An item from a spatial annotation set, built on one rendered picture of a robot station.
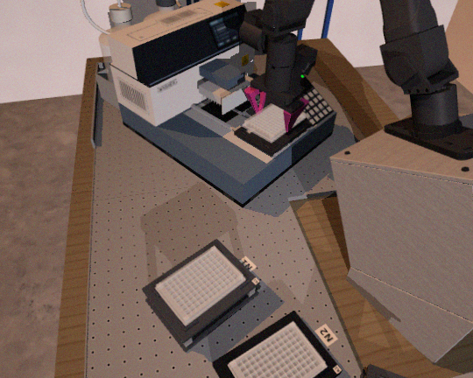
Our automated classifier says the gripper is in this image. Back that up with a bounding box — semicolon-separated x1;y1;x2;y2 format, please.
244;61;309;132

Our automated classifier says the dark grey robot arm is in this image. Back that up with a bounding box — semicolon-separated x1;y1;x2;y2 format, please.
239;0;473;160

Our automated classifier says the white well plate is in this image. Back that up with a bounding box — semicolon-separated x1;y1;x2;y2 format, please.
155;246;246;326
242;104;306;143
228;321;327;378

